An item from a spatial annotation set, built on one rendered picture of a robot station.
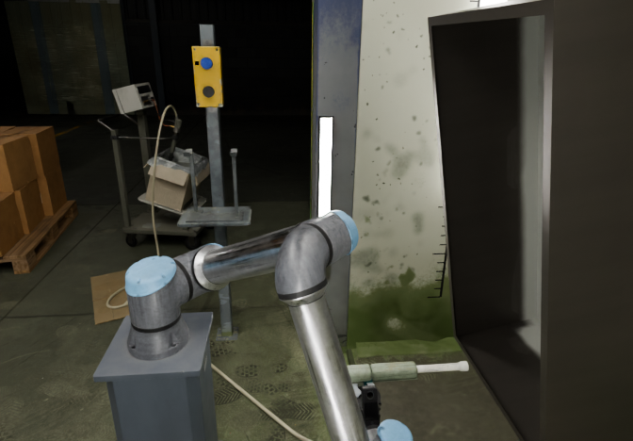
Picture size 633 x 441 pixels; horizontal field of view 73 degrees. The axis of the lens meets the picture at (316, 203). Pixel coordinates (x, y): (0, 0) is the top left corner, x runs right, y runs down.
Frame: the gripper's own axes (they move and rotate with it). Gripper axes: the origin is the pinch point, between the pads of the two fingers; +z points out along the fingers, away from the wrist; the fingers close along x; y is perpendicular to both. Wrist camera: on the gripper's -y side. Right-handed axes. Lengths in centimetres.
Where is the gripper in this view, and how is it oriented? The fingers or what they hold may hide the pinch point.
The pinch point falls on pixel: (360, 377)
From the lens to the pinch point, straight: 155.1
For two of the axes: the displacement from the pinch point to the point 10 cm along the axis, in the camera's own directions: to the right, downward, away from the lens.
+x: 9.9, -0.6, 0.9
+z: -1.1, -4.3, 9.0
